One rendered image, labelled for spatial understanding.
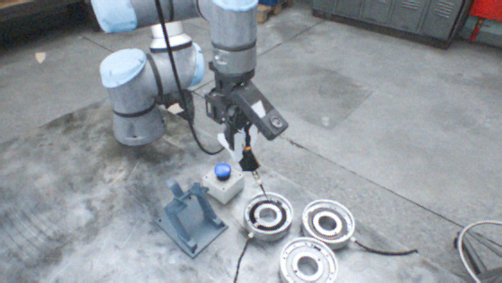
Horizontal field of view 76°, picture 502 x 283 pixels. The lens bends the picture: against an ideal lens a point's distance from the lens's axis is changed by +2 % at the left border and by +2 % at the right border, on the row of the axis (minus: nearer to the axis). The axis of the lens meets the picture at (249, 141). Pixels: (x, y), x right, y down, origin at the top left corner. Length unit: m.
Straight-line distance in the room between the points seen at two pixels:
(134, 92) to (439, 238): 1.57
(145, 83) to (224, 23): 0.42
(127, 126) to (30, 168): 0.26
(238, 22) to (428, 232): 1.59
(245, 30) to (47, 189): 0.63
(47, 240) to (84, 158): 0.25
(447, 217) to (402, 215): 0.23
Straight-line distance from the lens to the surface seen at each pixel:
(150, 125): 0.93
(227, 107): 0.58
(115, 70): 0.85
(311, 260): 0.66
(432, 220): 1.95
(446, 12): 3.70
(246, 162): 0.66
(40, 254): 0.80
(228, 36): 0.51
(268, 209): 0.71
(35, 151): 1.06
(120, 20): 0.55
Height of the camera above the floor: 1.39
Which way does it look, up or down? 40 degrees down
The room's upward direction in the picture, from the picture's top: straight up
